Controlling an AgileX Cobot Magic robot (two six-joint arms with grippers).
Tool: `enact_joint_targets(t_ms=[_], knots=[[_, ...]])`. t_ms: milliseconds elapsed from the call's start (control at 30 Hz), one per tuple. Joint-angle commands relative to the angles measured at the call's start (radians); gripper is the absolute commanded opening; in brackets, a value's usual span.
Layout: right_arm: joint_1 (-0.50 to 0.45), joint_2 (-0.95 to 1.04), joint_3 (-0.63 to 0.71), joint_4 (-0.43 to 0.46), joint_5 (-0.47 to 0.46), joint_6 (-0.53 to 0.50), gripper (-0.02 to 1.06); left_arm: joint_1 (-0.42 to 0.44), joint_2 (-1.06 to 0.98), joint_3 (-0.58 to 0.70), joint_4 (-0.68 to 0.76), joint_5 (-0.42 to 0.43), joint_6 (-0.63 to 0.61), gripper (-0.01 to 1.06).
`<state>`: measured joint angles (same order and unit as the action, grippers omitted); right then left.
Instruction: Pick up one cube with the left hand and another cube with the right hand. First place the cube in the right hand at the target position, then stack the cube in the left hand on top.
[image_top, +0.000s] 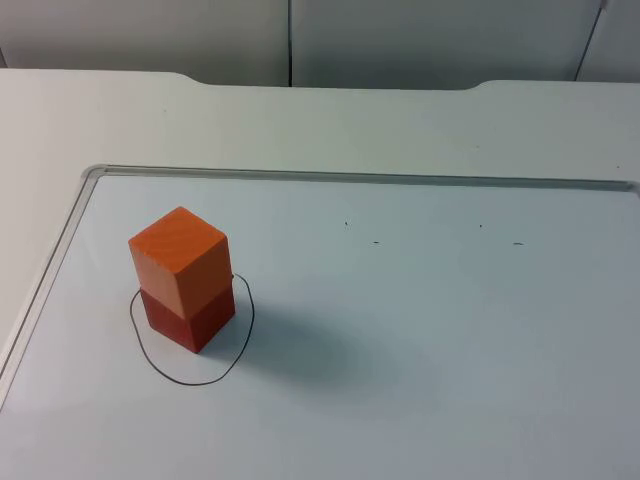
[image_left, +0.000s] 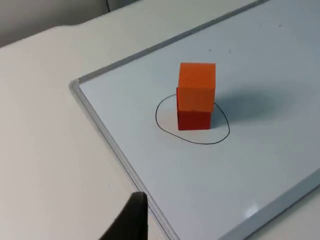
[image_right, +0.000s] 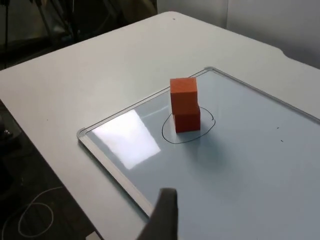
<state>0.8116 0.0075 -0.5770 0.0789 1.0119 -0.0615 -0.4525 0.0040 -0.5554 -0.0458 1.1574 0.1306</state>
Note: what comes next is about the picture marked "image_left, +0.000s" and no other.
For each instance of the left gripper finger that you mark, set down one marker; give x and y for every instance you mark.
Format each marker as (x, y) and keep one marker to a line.
(132, 220)

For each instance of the red cube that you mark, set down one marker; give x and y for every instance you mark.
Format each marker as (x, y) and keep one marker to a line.
(193, 120)

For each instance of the orange cube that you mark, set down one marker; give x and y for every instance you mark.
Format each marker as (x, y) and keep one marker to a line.
(196, 87)

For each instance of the grey-framed whiteboard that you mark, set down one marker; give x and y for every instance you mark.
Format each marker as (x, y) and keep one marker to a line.
(250, 75)

